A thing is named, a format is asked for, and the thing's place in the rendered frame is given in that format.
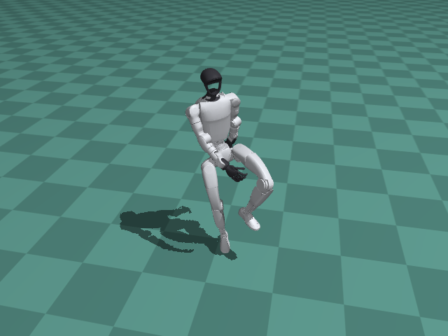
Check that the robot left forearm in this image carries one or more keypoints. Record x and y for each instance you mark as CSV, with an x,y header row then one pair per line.
x,y
233,134

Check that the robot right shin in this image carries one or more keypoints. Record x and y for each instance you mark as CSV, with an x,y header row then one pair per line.
x,y
219,219

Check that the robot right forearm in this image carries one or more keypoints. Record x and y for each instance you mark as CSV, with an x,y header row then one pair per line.
x,y
212,151

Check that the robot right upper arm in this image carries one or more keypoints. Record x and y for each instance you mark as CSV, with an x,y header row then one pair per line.
x,y
192,113

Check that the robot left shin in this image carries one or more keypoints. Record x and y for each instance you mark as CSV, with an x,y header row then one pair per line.
x,y
256,199

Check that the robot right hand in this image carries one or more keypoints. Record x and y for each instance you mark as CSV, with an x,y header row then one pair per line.
x,y
233,172

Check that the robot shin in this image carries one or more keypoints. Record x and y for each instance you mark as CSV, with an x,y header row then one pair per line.
x,y
219,219
256,199

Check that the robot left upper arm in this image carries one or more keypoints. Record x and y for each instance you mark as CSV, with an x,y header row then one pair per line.
x,y
235,121

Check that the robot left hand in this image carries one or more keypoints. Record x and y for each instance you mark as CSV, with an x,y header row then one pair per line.
x,y
230,143

